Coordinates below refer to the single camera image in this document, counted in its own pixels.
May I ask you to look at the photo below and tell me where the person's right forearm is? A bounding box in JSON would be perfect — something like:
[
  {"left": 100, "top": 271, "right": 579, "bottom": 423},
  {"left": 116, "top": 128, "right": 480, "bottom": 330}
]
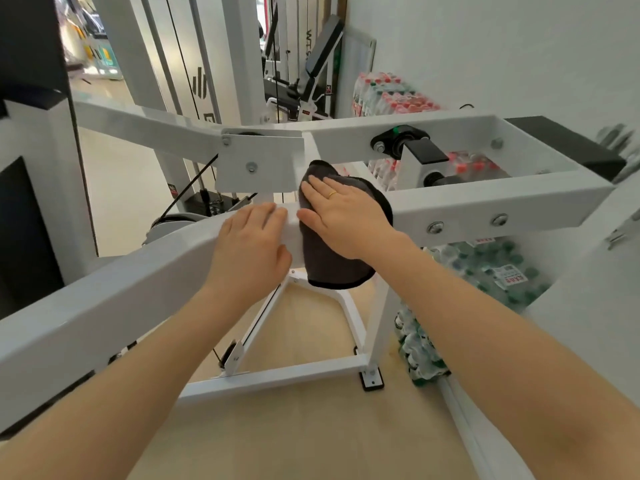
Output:
[{"left": 385, "top": 234, "right": 640, "bottom": 480}]

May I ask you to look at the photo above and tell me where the black weight stack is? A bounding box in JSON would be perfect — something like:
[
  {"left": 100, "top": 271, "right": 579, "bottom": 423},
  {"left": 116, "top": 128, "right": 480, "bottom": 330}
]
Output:
[{"left": 181, "top": 188, "right": 257, "bottom": 217}]

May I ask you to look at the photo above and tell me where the framed whiteboard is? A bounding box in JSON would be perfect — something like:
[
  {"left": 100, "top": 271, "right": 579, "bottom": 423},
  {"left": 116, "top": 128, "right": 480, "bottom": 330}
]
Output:
[{"left": 335, "top": 25, "right": 377, "bottom": 118}]

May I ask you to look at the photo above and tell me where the chrome guide rod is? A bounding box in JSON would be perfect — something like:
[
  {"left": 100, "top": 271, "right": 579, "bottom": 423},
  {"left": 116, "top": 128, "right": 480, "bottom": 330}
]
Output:
[
  {"left": 139, "top": 0, "right": 187, "bottom": 117},
  {"left": 187, "top": 0, "right": 222, "bottom": 121}
]

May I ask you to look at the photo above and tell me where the person's right hand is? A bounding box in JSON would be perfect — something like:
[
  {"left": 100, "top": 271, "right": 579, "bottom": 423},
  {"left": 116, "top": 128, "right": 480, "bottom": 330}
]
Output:
[{"left": 296, "top": 174, "right": 416, "bottom": 265}]

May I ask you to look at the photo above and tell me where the person's left hand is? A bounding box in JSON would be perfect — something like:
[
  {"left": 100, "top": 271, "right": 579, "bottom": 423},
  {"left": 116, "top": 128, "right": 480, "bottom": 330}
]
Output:
[{"left": 202, "top": 202, "right": 293, "bottom": 315}]

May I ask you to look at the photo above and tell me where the black padded weight bench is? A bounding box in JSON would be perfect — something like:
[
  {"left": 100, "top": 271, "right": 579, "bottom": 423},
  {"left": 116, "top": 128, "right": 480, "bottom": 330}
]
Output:
[{"left": 263, "top": 14, "right": 347, "bottom": 121}]

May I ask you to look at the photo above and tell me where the dark grey cleaning cloth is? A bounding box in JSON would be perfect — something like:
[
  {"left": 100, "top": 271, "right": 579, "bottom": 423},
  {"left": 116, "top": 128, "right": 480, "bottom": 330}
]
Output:
[{"left": 297, "top": 159, "right": 395, "bottom": 291}]

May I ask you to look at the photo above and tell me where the white gym machine frame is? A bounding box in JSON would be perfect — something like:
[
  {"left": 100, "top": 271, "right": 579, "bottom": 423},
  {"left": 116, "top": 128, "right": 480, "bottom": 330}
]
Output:
[{"left": 0, "top": 0, "right": 640, "bottom": 480}]

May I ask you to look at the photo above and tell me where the black ribbed rubber grip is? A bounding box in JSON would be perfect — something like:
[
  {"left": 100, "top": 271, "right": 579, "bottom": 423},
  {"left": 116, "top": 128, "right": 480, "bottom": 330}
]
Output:
[{"left": 423, "top": 171, "right": 465, "bottom": 189}]

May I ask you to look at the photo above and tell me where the person's left forearm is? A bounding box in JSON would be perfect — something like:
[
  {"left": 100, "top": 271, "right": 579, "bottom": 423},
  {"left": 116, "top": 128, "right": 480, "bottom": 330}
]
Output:
[{"left": 0, "top": 289, "right": 271, "bottom": 480}]

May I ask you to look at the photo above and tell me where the black bearing housing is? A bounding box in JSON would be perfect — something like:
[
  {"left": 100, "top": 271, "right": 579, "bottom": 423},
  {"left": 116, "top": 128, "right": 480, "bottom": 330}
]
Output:
[{"left": 369, "top": 123, "right": 432, "bottom": 159}]

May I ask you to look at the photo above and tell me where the stack of water bottle packs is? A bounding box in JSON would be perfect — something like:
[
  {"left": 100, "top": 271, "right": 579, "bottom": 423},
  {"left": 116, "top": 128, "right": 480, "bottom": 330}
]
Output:
[{"left": 349, "top": 72, "right": 551, "bottom": 388}]

